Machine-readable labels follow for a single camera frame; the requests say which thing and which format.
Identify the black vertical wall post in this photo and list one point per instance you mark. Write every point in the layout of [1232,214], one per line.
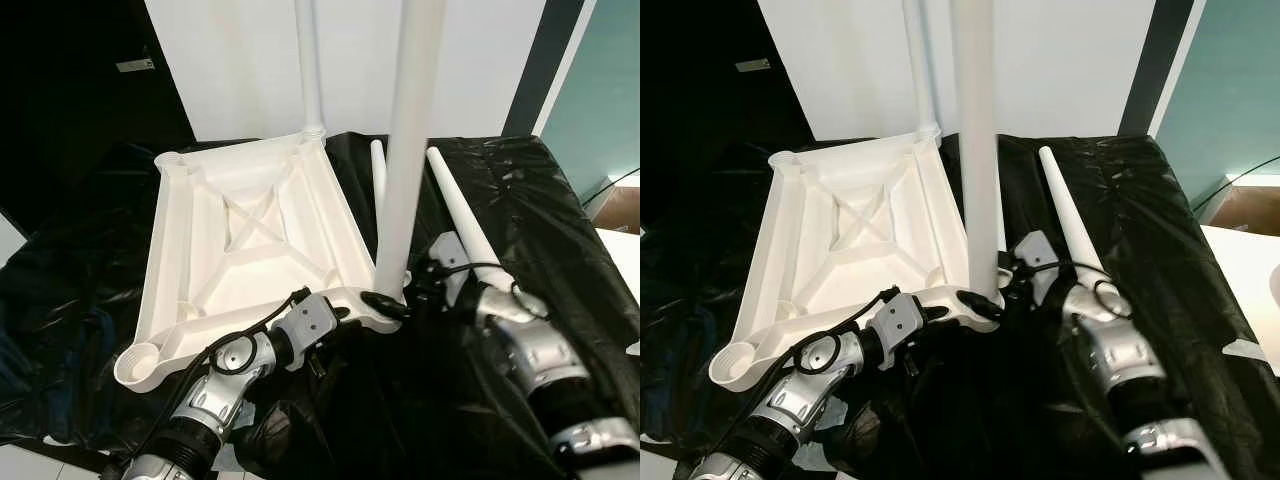
[545,60]
[1160,60]

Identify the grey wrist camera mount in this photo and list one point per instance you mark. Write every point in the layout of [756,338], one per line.
[900,318]
[450,260]
[308,320]
[1035,258]

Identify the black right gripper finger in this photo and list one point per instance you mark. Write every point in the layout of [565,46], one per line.
[978,305]
[385,305]

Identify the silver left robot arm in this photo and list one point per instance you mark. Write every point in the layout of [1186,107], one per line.
[800,390]
[220,385]

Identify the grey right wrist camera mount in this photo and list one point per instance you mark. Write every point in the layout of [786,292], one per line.
[450,260]
[1035,258]

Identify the black plastic cover sheet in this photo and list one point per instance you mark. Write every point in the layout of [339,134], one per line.
[1180,250]
[540,200]

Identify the black door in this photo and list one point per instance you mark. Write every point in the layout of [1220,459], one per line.
[700,90]
[70,100]

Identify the silver metal door latch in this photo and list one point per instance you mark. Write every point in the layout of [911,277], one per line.
[753,65]
[135,65]

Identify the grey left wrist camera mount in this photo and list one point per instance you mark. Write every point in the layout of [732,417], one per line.
[900,318]
[308,320]

